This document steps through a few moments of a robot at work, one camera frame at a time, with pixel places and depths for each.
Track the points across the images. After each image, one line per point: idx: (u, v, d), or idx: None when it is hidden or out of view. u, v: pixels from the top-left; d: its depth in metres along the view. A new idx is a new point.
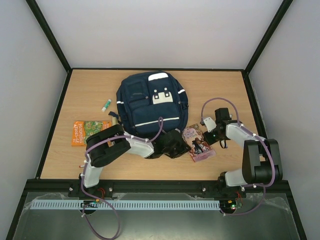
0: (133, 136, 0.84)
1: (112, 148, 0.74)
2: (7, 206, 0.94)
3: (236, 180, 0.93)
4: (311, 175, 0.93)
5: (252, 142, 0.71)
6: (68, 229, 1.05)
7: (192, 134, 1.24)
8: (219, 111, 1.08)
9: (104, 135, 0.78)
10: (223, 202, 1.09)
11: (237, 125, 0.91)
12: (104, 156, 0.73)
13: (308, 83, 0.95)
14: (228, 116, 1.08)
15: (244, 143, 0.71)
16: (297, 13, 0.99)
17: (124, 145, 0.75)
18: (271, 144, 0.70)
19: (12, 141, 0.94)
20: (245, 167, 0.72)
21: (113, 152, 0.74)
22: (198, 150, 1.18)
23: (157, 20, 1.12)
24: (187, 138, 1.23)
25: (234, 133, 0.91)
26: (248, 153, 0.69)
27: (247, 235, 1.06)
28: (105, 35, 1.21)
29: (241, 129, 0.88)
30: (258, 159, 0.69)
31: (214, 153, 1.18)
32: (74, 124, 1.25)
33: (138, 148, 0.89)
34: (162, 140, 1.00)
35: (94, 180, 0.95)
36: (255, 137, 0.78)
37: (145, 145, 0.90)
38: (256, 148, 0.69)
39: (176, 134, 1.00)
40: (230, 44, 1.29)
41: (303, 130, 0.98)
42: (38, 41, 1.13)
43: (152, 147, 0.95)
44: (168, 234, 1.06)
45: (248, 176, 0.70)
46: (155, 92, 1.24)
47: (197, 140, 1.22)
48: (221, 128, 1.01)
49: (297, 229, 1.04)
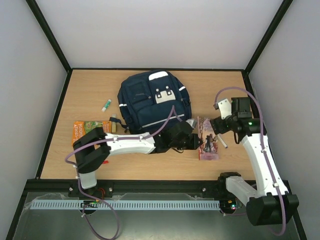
0: (118, 138, 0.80)
1: (90, 154, 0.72)
2: (7, 207, 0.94)
3: (236, 186, 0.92)
4: (311, 176, 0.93)
5: (270, 198, 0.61)
6: (68, 229, 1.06)
7: (209, 129, 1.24)
8: (237, 102, 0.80)
9: (86, 140, 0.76)
10: (223, 202, 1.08)
11: (261, 147, 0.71)
12: (84, 162, 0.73)
13: (308, 83, 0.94)
14: (249, 109, 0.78)
15: (262, 200, 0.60)
16: (297, 13, 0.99)
17: (102, 151, 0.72)
18: (290, 202, 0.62)
19: (12, 141, 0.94)
20: (252, 209, 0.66)
21: (91, 159, 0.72)
22: (207, 148, 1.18)
23: (157, 20, 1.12)
24: (204, 130, 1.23)
25: (252, 155, 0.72)
26: (261, 210, 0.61)
27: (246, 235, 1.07)
28: (105, 35, 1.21)
29: (262, 158, 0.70)
30: (270, 213, 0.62)
31: (218, 158, 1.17)
32: (74, 124, 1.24)
33: (129, 148, 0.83)
34: (169, 132, 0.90)
35: (90, 180, 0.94)
36: (276, 189, 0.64)
37: (139, 144, 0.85)
38: (273, 207, 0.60)
39: (186, 125, 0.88)
40: (230, 44, 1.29)
41: (303, 130, 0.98)
42: (38, 40, 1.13)
43: (152, 144, 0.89)
44: (168, 234, 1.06)
45: (252, 218, 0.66)
46: (157, 91, 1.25)
47: (210, 138, 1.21)
48: (239, 130, 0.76)
49: (297, 229, 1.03)
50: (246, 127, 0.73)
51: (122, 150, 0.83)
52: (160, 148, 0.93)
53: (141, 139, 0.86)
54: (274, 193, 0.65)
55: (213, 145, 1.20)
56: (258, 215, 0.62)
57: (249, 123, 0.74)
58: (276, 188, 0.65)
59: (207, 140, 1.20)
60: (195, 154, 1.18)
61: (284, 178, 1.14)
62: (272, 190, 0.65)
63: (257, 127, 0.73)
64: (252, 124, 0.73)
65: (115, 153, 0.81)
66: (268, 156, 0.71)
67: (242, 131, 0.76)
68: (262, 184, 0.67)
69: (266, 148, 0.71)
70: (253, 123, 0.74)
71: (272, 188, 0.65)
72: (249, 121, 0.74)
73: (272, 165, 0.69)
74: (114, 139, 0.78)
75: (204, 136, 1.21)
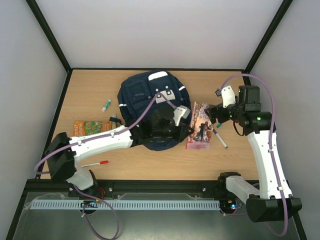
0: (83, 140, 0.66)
1: (56, 164, 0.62)
2: (8, 207, 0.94)
3: (236, 186, 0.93)
4: (311, 176, 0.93)
5: (272, 201, 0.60)
6: (68, 229, 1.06)
7: (205, 116, 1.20)
8: (246, 92, 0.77)
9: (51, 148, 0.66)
10: (223, 202, 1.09)
11: (269, 146, 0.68)
12: (53, 174, 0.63)
13: (308, 83, 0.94)
14: (257, 101, 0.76)
15: (264, 203, 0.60)
16: (298, 13, 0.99)
17: (66, 158, 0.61)
18: (293, 205, 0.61)
19: (12, 141, 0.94)
20: (252, 209, 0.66)
21: (58, 169, 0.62)
22: (198, 137, 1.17)
23: (157, 20, 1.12)
24: (199, 117, 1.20)
25: (257, 153, 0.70)
26: (262, 212, 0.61)
27: (246, 234, 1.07)
28: (105, 35, 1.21)
29: (268, 157, 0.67)
30: (270, 215, 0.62)
31: (207, 148, 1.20)
32: (74, 124, 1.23)
33: (100, 148, 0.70)
34: (149, 120, 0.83)
35: (87, 180, 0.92)
36: (280, 192, 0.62)
37: (112, 141, 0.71)
38: (274, 210, 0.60)
39: (166, 112, 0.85)
40: (230, 44, 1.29)
41: (304, 129, 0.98)
42: (38, 40, 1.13)
43: (129, 138, 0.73)
44: (168, 234, 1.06)
45: (252, 217, 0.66)
46: (156, 91, 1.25)
47: (204, 126, 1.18)
48: (245, 124, 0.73)
49: (297, 229, 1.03)
50: (255, 122, 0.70)
51: (96, 151, 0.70)
52: (141, 139, 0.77)
53: (114, 135, 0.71)
54: (278, 196, 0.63)
55: (206, 134, 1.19)
56: (258, 216, 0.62)
57: (258, 118, 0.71)
58: (280, 191, 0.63)
59: (200, 129, 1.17)
60: (195, 153, 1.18)
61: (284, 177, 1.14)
62: (276, 193, 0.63)
63: (266, 122, 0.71)
64: (260, 119, 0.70)
65: (86, 156, 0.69)
66: (275, 155, 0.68)
67: (248, 125, 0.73)
68: (266, 186, 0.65)
69: (274, 147, 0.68)
70: (261, 117, 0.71)
71: (276, 191, 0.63)
72: (257, 115, 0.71)
73: (278, 165, 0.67)
74: (78, 142, 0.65)
75: (198, 124, 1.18)
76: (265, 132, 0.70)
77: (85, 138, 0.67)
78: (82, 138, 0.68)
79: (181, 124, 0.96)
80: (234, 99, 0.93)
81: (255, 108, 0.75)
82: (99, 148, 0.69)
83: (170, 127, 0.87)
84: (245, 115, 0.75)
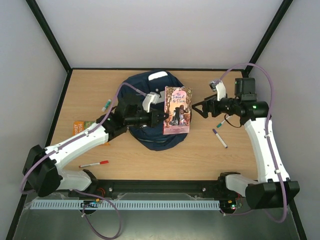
0: (59, 146, 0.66)
1: (39, 177, 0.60)
2: (7, 207, 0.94)
3: (236, 185, 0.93)
4: (311, 176, 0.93)
5: (271, 185, 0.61)
6: (68, 229, 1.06)
7: (179, 99, 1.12)
8: (242, 83, 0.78)
9: (28, 164, 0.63)
10: (223, 202, 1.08)
11: (265, 131, 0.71)
12: (38, 188, 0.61)
13: (308, 82, 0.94)
14: (253, 92, 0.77)
15: (262, 186, 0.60)
16: (298, 13, 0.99)
17: (47, 167, 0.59)
18: (291, 188, 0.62)
19: (11, 140, 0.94)
20: (251, 195, 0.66)
21: (41, 182, 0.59)
22: (175, 121, 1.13)
23: (157, 21, 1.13)
24: (172, 102, 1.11)
25: (254, 139, 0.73)
26: (261, 196, 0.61)
27: (246, 234, 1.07)
28: (105, 35, 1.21)
29: (265, 143, 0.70)
30: (269, 199, 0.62)
31: (187, 131, 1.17)
32: (74, 124, 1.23)
33: (77, 150, 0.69)
34: (117, 109, 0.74)
35: (83, 180, 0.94)
36: (278, 175, 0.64)
37: (87, 140, 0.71)
38: (272, 193, 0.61)
39: (131, 97, 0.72)
40: (230, 44, 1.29)
41: (304, 129, 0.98)
42: (38, 40, 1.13)
43: (103, 132, 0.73)
44: (168, 234, 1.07)
45: (251, 203, 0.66)
46: (156, 91, 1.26)
47: (180, 110, 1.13)
48: (242, 114, 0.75)
49: (297, 230, 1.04)
50: (251, 110, 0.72)
51: (75, 154, 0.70)
52: (116, 131, 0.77)
53: (89, 134, 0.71)
54: (276, 179, 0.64)
55: (183, 118, 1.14)
56: (258, 201, 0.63)
57: (254, 107, 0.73)
58: (277, 175, 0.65)
59: (175, 113, 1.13)
60: (195, 154, 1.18)
61: None
62: (273, 177, 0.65)
63: (262, 110, 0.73)
64: (257, 108, 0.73)
65: (67, 161, 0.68)
66: (271, 141, 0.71)
67: (245, 114, 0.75)
68: (264, 170, 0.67)
69: (270, 133, 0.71)
70: (257, 106, 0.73)
71: (274, 174, 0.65)
72: (253, 104, 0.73)
73: (274, 149, 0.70)
74: (55, 149, 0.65)
75: (173, 109, 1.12)
76: (261, 120, 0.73)
77: (60, 145, 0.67)
78: (57, 146, 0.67)
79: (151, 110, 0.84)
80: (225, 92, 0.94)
81: (251, 98, 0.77)
82: (77, 149, 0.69)
83: (140, 114, 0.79)
84: (241, 104, 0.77)
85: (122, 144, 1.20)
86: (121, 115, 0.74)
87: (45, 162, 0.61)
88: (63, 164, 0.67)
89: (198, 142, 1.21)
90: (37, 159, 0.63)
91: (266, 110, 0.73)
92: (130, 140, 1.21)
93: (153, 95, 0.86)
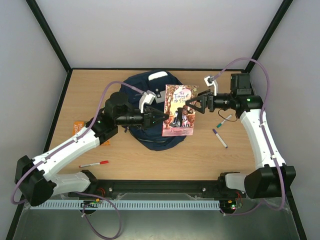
0: (48, 155, 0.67)
1: (28, 188, 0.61)
2: (7, 207, 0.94)
3: (235, 184, 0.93)
4: (311, 176, 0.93)
5: (267, 170, 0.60)
6: (68, 229, 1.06)
7: (183, 99, 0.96)
8: (237, 78, 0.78)
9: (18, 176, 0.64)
10: (223, 202, 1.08)
11: (259, 121, 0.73)
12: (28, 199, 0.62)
13: (307, 82, 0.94)
14: (248, 86, 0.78)
15: (259, 172, 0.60)
16: (298, 12, 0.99)
17: (36, 179, 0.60)
18: (288, 173, 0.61)
19: (11, 140, 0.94)
20: (250, 183, 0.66)
21: (31, 193, 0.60)
22: (176, 123, 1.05)
23: (157, 21, 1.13)
24: (174, 102, 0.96)
25: (250, 129, 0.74)
26: (259, 182, 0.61)
27: (246, 234, 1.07)
28: (105, 35, 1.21)
29: (260, 132, 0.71)
30: (267, 186, 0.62)
31: (191, 133, 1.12)
32: (74, 124, 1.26)
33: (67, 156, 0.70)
34: (106, 111, 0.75)
35: (83, 183, 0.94)
36: (274, 160, 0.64)
37: (77, 146, 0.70)
38: (270, 178, 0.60)
39: (118, 98, 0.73)
40: (230, 44, 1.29)
41: (303, 129, 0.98)
42: (38, 40, 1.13)
43: (92, 137, 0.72)
44: (168, 234, 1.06)
45: (251, 192, 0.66)
46: (156, 91, 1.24)
47: (183, 111, 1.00)
48: (237, 107, 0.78)
49: (297, 230, 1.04)
50: (246, 104, 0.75)
51: (66, 161, 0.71)
52: (108, 132, 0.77)
53: (78, 140, 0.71)
54: (272, 164, 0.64)
55: (187, 119, 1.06)
56: (256, 187, 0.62)
57: (248, 100, 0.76)
58: (273, 160, 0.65)
59: (178, 114, 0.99)
60: (195, 154, 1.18)
61: None
62: (270, 162, 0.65)
63: (256, 104, 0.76)
64: (250, 101, 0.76)
65: (58, 168, 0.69)
66: (266, 129, 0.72)
67: (240, 108, 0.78)
68: (260, 157, 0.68)
69: (265, 122, 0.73)
70: (251, 100, 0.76)
71: (270, 160, 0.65)
72: (247, 98, 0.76)
73: (269, 137, 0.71)
74: (43, 159, 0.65)
75: (174, 110, 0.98)
76: (256, 112, 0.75)
77: (49, 154, 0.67)
78: (46, 155, 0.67)
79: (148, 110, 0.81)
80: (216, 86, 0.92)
81: (245, 93, 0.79)
82: (66, 157, 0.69)
83: (132, 113, 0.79)
84: (236, 99, 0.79)
85: (122, 144, 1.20)
86: (110, 117, 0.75)
87: (34, 173, 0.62)
88: (54, 171, 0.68)
89: (198, 142, 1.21)
90: (26, 170, 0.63)
91: (259, 103, 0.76)
92: (130, 140, 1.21)
93: (148, 94, 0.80)
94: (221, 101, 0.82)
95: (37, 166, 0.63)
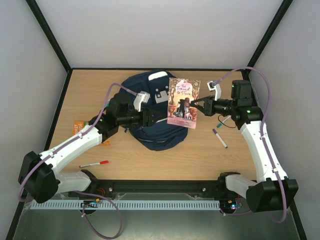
0: (55, 149, 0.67)
1: (36, 184, 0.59)
2: (8, 207, 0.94)
3: (235, 186, 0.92)
4: (310, 176, 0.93)
5: (269, 183, 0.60)
6: (68, 229, 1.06)
7: (183, 91, 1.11)
8: (239, 87, 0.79)
9: (23, 172, 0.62)
10: (223, 202, 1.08)
11: (260, 133, 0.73)
12: (36, 195, 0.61)
13: (307, 82, 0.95)
14: (249, 97, 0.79)
15: (261, 185, 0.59)
16: (297, 13, 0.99)
17: (44, 172, 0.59)
18: (290, 187, 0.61)
19: (12, 140, 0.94)
20: (251, 198, 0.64)
21: (38, 187, 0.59)
22: (179, 113, 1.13)
23: (157, 21, 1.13)
24: (177, 94, 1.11)
25: (251, 142, 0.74)
26: (261, 195, 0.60)
27: (246, 235, 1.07)
28: (104, 35, 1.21)
29: (261, 145, 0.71)
30: (269, 200, 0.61)
31: (193, 127, 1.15)
32: (74, 124, 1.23)
33: (74, 151, 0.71)
34: (108, 109, 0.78)
35: (84, 180, 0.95)
36: (276, 174, 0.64)
37: (82, 142, 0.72)
38: (272, 192, 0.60)
39: (122, 97, 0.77)
40: (230, 44, 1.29)
41: (303, 128, 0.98)
42: (38, 39, 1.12)
43: (96, 133, 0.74)
44: (168, 235, 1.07)
45: (252, 207, 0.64)
46: (156, 91, 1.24)
47: (186, 102, 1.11)
48: (237, 118, 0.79)
49: (297, 230, 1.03)
50: (246, 115, 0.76)
51: (69, 158, 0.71)
52: (109, 130, 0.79)
53: (82, 136, 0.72)
54: (274, 178, 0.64)
55: (189, 112, 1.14)
56: (258, 202, 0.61)
57: (248, 111, 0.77)
58: (275, 173, 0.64)
59: (180, 106, 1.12)
60: (195, 154, 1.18)
61: None
62: (271, 176, 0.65)
63: (256, 115, 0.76)
64: (250, 113, 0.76)
65: (63, 164, 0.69)
66: (267, 142, 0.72)
67: (240, 119, 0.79)
68: (262, 170, 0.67)
69: (265, 135, 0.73)
70: (251, 111, 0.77)
71: (272, 173, 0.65)
72: (247, 110, 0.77)
73: (271, 151, 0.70)
74: (50, 154, 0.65)
75: (177, 100, 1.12)
76: (256, 123, 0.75)
77: (55, 150, 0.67)
78: (52, 150, 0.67)
79: (143, 108, 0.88)
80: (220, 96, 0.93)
81: (247, 103, 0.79)
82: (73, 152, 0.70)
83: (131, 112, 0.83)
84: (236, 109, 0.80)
85: (122, 144, 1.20)
86: (113, 115, 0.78)
87: (40, 167, 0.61)
88: (60, 167, 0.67)
89: (198, 142, 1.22)
90: (32, 166, 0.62)
91: (260, 114, 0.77)
92: (130, 140, 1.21)
93: (144, 94, 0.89)
94: (220, 107, 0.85)
95: (45, 160, 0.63)
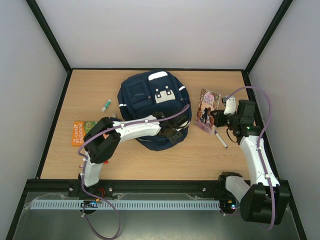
0: (126, 124, 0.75)
1: (100, 146, 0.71)
2: (7, 206, 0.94)
3: (234, 189, 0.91)
4: (311, 176, 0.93)
5: (261, 188, 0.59)
6: (68, 229, 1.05)
7: (207, 102, 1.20)
8: (243, 105, 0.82)
9: (94, 132, 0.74)
10: (223, 202, 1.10)
11: (256, 144, 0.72)
12: (96, 154, 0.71)
13: (307, 81, 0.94)
14: (252, 116, 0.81)
15: (252, 188, 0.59)
16: (297, 12, 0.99)
17: (112, 138, 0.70)
18: (281, 195, 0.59)
19: (11, 139, 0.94)
20: (244, 203, 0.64)
21: (101, 149, 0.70)
22: (202, 119, 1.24)
23: (157, 21, 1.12)
24: (203, 102, 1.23)
25: (247, 153, 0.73)
26: (252, 199, 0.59)
27: (247, 235, 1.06)
28: (104, 35, 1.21)
29: (256, 156, 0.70)
30: (260, 205, 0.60)
31: (209, 133, 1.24)
32: (74, 124, 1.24)
33: (138, 132, 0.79)
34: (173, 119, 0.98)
35: (93, 179, 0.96)
36: (268, 180, 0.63)
37: (145, 127, 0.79)
38: (263, 197, 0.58)
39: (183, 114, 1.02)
40: (230, 44, 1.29)
41: (304, 127, 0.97)
42: (38, 40, 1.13)
43: (158, 124, 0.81)
44: (168, 235, 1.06)
45: (244, 213, 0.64)
46: (156, 91, 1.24)
47: (207, 110, 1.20)
48: (237, 133, 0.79)
49: (297, 230, 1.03)
50: (245, 130, 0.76)
51: (130, 136, 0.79)
52: (165, 128, 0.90)
53: (147, 122, 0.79)
54: (265, 184, 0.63)
55: (209, 120, 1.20)
56: (250, 205, 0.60)
57: (248, 127, 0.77)
58: (267, 179, 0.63)
59: (204, 113, 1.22)
60: (195, 153, 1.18)
61: (284, 177, 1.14)
62: (263, 181, 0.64)
63: (256, 132, 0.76)
64: (250, 129, 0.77)
65: (125, 138, 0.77)
66: (263, 154, 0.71)
67: (239, 134, 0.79)
68: (255, 177, 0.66)
69: (261, 146, 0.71)
70: (251, 127, 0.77)
71: (263, 179, 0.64)
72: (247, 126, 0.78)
73: (266, 162, 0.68)
74: (121, 125, 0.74)
75: (202, 108, 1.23)
76: (254, 138, 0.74)
77: (125, 123, 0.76)
78: (123, 122, 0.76)
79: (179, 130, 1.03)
80: (232, 111, 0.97)
81: (249, 121, 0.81)
82: (134, 133, 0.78)
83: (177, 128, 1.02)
84: (237, 125, 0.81)
85: (122, 145, 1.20)
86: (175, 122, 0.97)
87: (110, 134, 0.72)
88: (122, 139, 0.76)
89: (198, 142, 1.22)
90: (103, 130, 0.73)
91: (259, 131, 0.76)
92: (130, 140, 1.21)
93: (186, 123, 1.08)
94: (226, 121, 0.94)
95: (115, 128, 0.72)
